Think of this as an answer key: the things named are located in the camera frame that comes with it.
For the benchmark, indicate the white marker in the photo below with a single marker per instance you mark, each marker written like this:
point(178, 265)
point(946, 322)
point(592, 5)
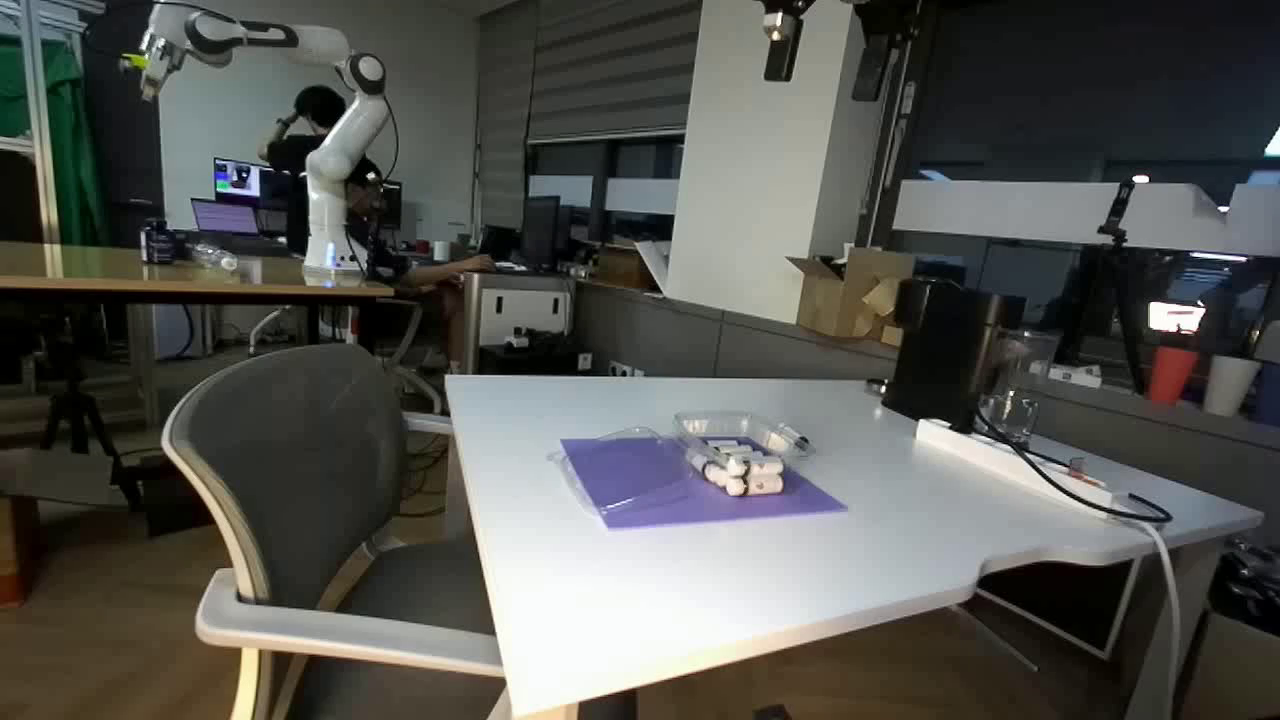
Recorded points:
point(719, 474)
point(762, 477)

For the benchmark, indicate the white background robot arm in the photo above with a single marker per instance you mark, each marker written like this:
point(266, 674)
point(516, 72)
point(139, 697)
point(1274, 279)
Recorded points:
point(180, 35)

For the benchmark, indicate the clear glass container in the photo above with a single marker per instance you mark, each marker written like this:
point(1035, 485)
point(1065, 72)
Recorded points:
point(706, 432)

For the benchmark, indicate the white marker in container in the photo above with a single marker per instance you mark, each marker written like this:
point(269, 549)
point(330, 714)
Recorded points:
point(762, 477)

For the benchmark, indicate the purple mat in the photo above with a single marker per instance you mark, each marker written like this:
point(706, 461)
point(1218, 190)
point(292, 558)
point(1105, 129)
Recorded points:
point(646, 480)

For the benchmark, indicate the cardboard box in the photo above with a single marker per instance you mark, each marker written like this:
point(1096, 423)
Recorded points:
point(857, 299)

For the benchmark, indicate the black speaker box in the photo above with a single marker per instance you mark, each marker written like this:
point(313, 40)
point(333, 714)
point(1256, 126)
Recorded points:
point(946, 354)

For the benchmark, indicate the grey office chair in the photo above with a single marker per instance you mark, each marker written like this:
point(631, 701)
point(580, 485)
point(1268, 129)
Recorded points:
point(301, 457)

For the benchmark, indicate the white power strip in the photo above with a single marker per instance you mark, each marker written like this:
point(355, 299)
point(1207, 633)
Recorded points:
point(998, 461)

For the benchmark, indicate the laptop computer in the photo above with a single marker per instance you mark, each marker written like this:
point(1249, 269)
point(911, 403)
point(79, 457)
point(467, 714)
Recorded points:
point(235, 224)

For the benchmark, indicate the red cup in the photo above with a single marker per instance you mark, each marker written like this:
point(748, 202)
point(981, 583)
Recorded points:
point(1170, 374)

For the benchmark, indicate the white cup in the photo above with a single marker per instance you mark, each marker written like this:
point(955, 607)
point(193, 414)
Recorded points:
point(1230, 381)

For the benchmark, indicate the wooden background table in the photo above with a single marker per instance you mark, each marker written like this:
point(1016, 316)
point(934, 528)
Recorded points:
point(125, 273)

